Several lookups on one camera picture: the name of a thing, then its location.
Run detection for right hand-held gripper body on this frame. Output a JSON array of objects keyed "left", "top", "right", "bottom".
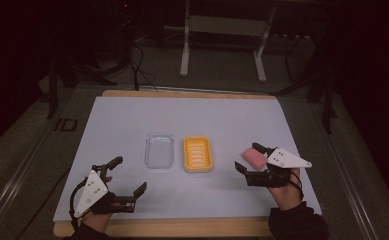
[{"left": 245, "top": 147, "right": 313, "bottom": 189}]

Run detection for clear plastic soap box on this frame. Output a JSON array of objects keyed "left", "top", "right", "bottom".
[{"left": 143, "top": 133, "right": 176, "bottom": 170}]

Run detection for white table mat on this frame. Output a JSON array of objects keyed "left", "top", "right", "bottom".
[{"left": 52, "top": 96, "right": 323, "bottom": 223}]

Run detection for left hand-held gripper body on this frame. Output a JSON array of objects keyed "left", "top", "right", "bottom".
[{"left": 73, "top": 163, "right": 137, "bottom": 218}]

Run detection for hand-held gripper cable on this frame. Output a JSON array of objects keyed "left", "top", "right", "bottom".
[
  {"left": 68, "top": 176, "right": 90, "bottom": 231},
  {"left": 290, "top": 170, "right": 305, "bottom": 202}
]

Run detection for white metal stand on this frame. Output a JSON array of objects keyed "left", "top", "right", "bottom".
[{"left": 164, "top": 0, "right": 278, "bottom": 84}]

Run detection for yellow soap dish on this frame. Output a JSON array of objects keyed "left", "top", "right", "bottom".
[{"left": 182, "top": 135, "right": 214, "bottom": 174}]

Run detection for black floor cables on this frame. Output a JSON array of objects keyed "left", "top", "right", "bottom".
[{"left": 93, "top": 39, "right": 160, "bottom": 93}]

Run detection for person's right hand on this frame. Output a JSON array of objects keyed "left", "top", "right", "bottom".
[{"left": 267, "top": 168, "right": 304, "bottom": 212}]

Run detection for person's left hand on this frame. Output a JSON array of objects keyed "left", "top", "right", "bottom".
[{"left": 81, "top": 175, "right": 123, "bottom": 234}]

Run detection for pink soap bar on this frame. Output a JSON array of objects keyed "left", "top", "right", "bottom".
[{"left": 242, "top": 147, "right": 268, "bottom": 172}]

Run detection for right hand-held gripper cable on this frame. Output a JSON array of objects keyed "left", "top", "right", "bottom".
[{"left": 290, "top": 170, "right": 305, "bottom": 202}]

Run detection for left hand-held gripper cable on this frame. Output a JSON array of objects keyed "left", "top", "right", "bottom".
[{"left": 68, "top": 176, "right": 90, "bottom": 231}]

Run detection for black stand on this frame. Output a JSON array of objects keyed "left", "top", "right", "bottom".
[
  {"left": 270, "top": 33, "right": 340, "bottom": 135},
  {"left": 38, "top": 53, "right": 118, "bottom": 120}
]

